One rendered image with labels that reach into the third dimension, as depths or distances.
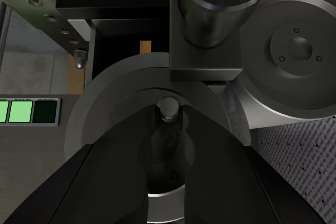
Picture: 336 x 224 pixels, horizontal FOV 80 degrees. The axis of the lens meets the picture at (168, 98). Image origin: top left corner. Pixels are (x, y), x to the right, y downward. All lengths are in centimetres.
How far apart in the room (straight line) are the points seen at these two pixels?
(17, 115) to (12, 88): 302
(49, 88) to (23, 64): 52
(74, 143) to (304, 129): 26
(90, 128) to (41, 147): 42
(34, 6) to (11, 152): 35
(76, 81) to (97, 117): 255
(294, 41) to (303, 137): 14
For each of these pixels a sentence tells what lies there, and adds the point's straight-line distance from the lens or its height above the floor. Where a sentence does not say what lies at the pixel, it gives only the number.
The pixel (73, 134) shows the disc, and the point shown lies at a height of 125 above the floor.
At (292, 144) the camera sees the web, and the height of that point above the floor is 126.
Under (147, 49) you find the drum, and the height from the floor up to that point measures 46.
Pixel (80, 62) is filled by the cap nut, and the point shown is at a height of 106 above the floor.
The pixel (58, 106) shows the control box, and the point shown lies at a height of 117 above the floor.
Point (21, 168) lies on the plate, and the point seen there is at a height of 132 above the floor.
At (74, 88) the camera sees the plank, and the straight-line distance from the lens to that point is 272.
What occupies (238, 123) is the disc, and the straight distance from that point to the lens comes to 17.
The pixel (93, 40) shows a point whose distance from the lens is 20.
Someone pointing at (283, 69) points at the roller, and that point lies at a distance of 19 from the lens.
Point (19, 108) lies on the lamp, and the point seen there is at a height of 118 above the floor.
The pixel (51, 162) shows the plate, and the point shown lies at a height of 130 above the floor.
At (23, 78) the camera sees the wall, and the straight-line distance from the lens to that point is 361.
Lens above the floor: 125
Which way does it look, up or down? 12 degrees down
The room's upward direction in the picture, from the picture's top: 180 degrees counter-clockwise
